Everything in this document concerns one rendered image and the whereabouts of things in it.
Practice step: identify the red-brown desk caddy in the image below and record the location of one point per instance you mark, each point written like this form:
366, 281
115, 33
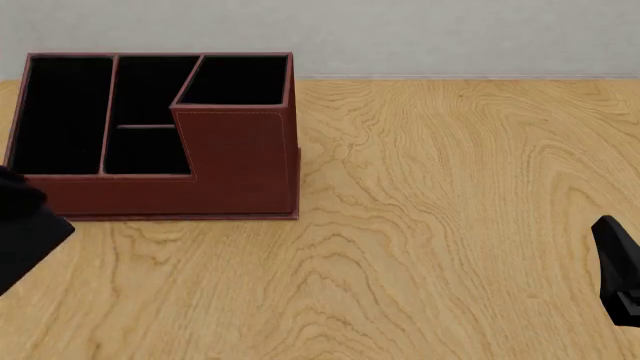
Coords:
235, 165

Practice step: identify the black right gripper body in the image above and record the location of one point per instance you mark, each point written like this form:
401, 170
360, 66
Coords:
627, 309

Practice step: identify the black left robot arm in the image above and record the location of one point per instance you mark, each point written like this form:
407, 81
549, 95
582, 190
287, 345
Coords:
25, 240

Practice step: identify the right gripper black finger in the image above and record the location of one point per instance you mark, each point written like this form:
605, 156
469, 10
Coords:
617, 251

